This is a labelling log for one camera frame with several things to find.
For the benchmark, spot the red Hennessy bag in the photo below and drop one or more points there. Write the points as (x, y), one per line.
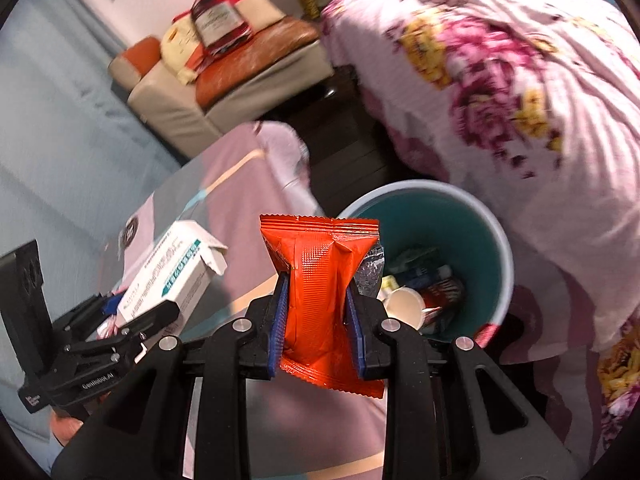
(220, 22)

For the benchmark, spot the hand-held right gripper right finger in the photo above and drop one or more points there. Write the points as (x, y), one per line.
(356, 335)

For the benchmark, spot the white cardboard box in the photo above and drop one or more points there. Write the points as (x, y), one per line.
(170, 270)

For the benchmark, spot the pink floral bed blanket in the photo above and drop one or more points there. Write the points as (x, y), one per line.
(500, 110)

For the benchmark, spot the pale yellow cushion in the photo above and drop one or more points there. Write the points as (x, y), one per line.
(180, 50)

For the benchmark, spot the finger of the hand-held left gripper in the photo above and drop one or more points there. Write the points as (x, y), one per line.
(150, 321)
(85, 317)

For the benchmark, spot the clear bottle with blue label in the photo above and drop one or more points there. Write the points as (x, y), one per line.
(425, 275)

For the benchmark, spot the red soda can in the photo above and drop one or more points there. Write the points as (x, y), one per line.
(442, 297)

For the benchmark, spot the teal trash bin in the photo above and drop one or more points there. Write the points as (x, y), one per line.
(450, 220)

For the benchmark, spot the person's left hand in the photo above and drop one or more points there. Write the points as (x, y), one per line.
(67, 430)

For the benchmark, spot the beige pillow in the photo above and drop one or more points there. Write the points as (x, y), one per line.
(262, 12)

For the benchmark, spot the red snack packet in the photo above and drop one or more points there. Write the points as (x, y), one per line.
(320, 280)

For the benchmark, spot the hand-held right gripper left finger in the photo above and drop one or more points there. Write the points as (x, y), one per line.
(279, 330)

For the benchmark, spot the beige and orange sofa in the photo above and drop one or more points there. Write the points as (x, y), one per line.
(200, 105)

